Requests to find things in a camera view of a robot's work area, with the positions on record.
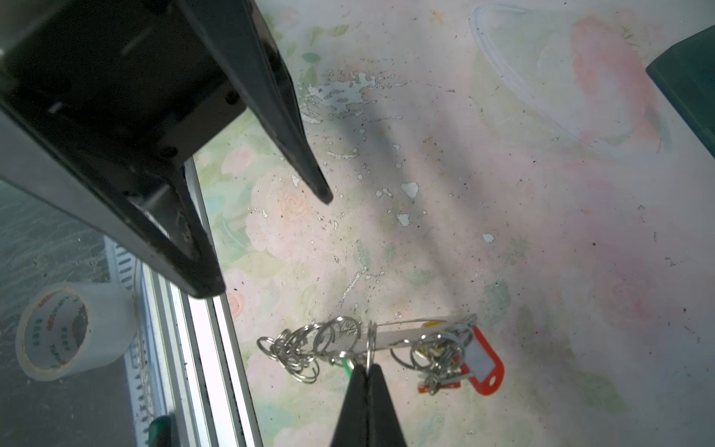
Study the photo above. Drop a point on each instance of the green key tag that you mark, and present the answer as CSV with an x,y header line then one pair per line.
x,y
348,366

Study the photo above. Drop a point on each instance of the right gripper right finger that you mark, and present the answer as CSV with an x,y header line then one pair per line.
x,y
383,426

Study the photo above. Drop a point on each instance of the dark green sponge block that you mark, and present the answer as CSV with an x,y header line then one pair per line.
x,y
685,75

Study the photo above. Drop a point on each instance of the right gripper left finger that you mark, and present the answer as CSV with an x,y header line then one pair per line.
x,y
352,425

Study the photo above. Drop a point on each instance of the aluminium rail frame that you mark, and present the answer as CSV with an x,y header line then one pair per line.
x,y
184,362

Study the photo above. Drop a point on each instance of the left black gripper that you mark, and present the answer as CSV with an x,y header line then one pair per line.
x,y
135,74

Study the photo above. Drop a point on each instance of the green handled pliers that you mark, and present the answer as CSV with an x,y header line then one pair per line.
x,y
160,432

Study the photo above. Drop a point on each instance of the clear packing tape roll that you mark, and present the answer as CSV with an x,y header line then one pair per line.
x,y
74,327

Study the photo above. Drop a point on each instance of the red key tag with label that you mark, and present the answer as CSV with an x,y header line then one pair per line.
x,y
459,353

